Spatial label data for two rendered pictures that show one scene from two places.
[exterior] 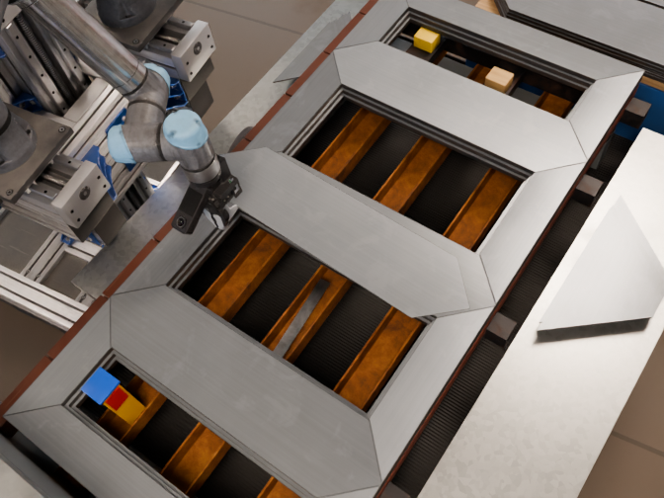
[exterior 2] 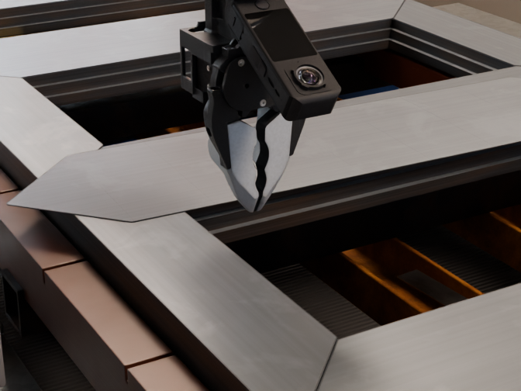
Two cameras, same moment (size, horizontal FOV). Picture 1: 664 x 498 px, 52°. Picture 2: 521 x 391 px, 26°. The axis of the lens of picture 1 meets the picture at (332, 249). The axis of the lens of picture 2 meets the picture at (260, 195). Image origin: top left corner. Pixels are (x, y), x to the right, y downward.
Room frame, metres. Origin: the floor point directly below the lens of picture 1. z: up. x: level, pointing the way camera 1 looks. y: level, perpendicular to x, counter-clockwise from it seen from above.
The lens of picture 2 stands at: (0.65, 1.09, 1.29)
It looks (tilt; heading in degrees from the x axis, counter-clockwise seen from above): 24 degrees down; 285
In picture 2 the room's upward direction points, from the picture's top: straight up
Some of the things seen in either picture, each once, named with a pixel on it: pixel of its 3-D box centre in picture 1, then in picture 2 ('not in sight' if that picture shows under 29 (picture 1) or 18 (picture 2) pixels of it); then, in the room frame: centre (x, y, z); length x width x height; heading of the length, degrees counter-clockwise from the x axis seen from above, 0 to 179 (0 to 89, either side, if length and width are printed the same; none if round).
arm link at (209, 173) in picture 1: (199, 163); not in sight; (0.90, 0.23, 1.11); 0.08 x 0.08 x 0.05
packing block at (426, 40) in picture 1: (427, 39); not in sight; (1.44, -0.39, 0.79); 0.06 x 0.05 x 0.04; 45
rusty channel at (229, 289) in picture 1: (289, 220); not in sight; (0.99, 0.10, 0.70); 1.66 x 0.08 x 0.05; 135
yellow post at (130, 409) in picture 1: (119, 400); not in sight; (0.56, 0.53, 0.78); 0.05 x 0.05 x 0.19; 45
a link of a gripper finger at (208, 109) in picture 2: not in sight; (232, 115); (0.90, 0.26, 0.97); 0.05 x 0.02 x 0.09; 45
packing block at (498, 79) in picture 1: (498, 80); not in sight; (1.23, -0.53, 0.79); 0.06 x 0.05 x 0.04; 45
